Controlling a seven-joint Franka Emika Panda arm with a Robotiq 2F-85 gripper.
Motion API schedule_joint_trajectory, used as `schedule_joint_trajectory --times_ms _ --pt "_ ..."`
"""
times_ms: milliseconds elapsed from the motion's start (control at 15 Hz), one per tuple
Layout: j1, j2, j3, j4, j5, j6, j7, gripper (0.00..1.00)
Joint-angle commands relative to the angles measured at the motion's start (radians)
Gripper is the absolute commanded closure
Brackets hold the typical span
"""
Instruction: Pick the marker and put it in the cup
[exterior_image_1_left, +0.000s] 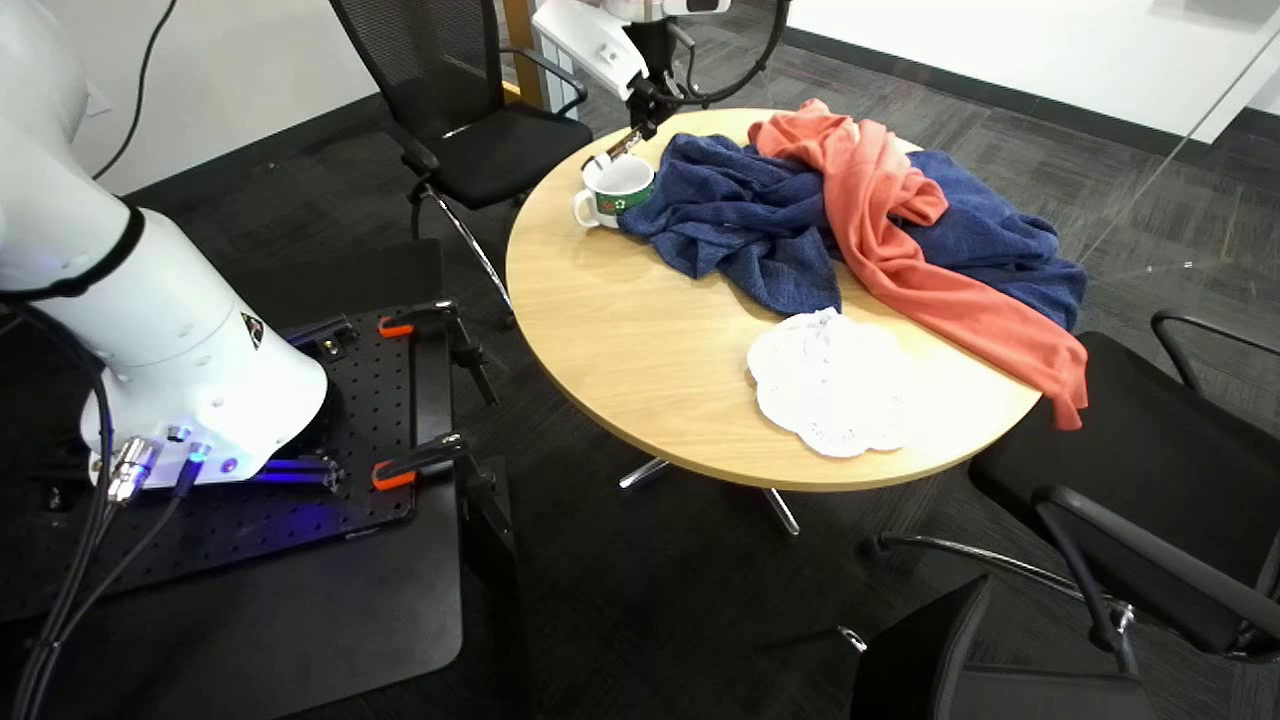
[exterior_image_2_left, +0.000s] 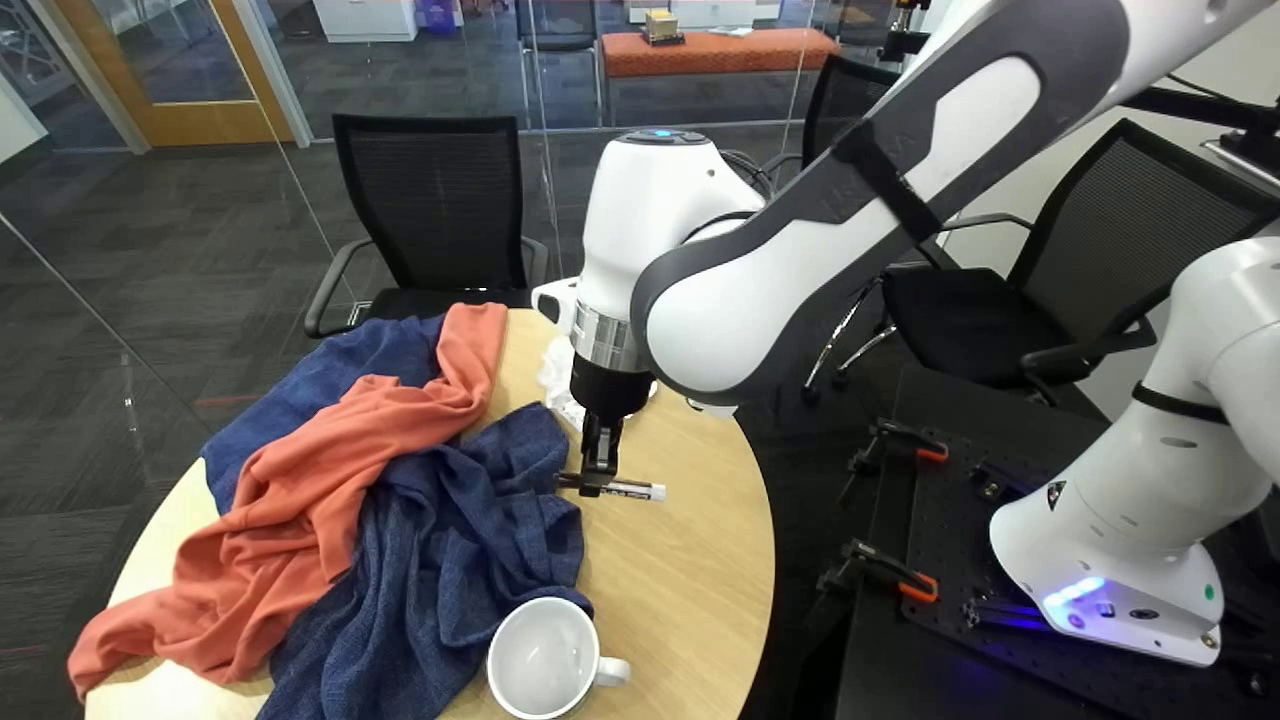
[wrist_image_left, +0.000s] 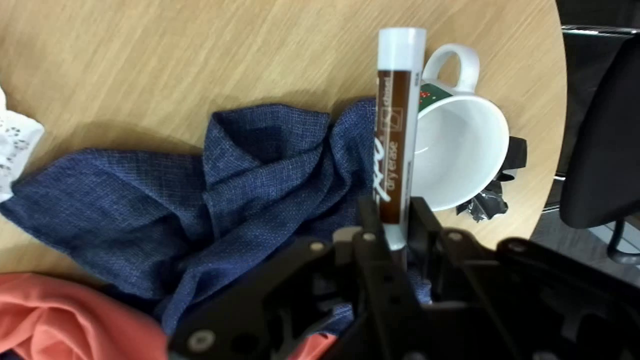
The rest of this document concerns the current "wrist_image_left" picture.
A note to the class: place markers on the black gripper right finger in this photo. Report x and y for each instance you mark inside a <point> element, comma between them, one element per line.
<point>507,301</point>

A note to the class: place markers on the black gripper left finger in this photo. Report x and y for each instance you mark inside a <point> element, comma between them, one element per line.
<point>300,301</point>

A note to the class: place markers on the brown marker with white cap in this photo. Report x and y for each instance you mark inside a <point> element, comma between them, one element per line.
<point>394,132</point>

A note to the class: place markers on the navy blue towel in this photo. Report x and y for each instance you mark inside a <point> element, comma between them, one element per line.
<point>200,201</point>

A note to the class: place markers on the white ceramic mug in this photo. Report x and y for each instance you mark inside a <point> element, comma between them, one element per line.
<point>460,146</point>

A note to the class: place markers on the black mesh office chair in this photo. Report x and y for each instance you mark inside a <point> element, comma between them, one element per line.
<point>602,146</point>

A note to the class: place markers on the orange towel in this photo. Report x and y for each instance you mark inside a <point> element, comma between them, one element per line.
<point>67,320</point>

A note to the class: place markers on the white crumpled cloth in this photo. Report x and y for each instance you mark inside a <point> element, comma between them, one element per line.
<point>15,142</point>

